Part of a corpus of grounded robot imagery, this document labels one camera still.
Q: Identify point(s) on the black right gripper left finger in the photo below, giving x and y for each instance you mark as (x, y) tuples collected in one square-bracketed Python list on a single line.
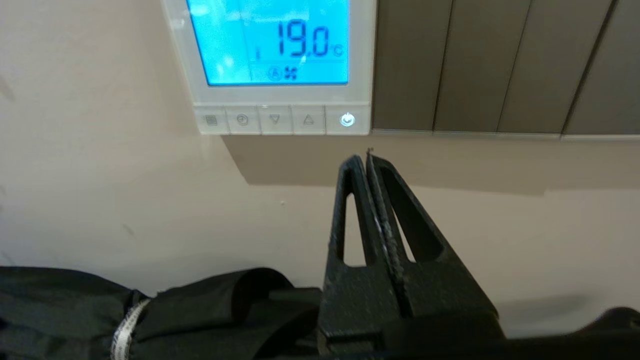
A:
[(350, 300)]

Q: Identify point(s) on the black folded umbrella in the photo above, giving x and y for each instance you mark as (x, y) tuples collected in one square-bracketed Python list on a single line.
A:
[(200, 320)]

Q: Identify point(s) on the grey triple rocker switch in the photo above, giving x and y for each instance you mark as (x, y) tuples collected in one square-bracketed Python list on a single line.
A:
[(475, 65)]

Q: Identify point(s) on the white wall thermostat panel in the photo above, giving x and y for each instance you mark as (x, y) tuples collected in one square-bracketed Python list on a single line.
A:
[(275, 45)]

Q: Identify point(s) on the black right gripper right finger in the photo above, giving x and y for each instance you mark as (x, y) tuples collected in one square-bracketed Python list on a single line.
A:
[(445, 290)]

